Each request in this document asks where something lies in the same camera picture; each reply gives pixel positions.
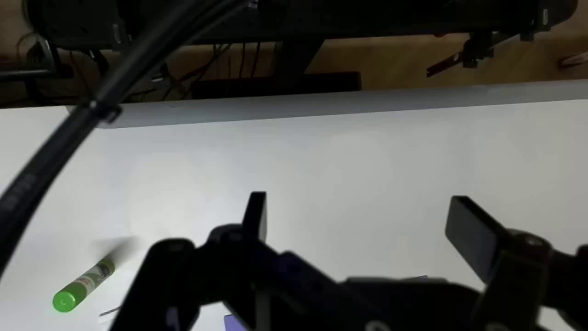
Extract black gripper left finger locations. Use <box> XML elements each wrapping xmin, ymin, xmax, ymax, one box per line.
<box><xmin>204</xmin><ymin>190</ymin><xmax>346</xmax><ymax>331</ymax></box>

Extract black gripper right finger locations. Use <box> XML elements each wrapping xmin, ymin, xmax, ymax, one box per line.
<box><xmin>445</xmin><ymin>195</ymin><xmax>588</xmax><ymax>331</ymax></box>

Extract purple mat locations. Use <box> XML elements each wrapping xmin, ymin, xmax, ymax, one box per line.
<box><xmin>222</xmin><ymin>313</ymin><xmax>248</xmax><ymax>331</ymax></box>

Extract green marker pen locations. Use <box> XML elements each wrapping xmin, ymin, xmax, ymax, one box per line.
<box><xmin>52</xmin><ymin>254</ymin><xmax>119</xmax><ymax>315</ymax></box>

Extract black desk frame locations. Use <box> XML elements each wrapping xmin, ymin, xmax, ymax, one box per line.
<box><xmin>22</xmin><ymin>0</ymin><xmax>579</xmax><ymax>100</ymax></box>

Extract black camera stand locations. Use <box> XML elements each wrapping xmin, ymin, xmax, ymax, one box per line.
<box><xmin>425</xmin><ymin>28</ymin><xmax>544</xmax><ymax>79</ymax></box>

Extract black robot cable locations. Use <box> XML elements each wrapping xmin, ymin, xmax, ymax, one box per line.
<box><xmin>0</xmin><ymin>0</ymin><xmax>248</xmax><ymax>280</ymax></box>

